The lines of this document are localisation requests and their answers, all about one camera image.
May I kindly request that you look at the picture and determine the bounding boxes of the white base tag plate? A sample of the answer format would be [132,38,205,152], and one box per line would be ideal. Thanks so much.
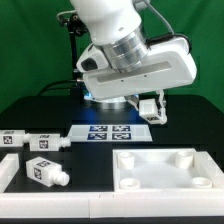
[68,124,152,142]

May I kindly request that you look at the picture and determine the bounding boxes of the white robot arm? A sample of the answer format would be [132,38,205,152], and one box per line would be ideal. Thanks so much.
[70,0,197,100]

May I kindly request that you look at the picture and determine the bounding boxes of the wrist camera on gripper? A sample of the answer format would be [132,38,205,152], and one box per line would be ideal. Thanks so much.
[76,44,109,72]

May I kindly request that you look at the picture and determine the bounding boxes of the white U-shaped fence frame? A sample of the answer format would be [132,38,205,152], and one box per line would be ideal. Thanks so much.
[0,151,224,220]

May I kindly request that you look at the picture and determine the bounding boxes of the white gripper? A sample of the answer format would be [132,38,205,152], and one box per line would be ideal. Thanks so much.
[81,37,197,115]

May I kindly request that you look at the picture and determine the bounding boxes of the white square tabletop part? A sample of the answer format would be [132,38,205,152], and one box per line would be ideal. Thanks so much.
[113,148,224,192]

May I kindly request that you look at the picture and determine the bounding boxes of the black cable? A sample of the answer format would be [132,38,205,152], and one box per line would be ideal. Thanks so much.
[38,78,84,97]

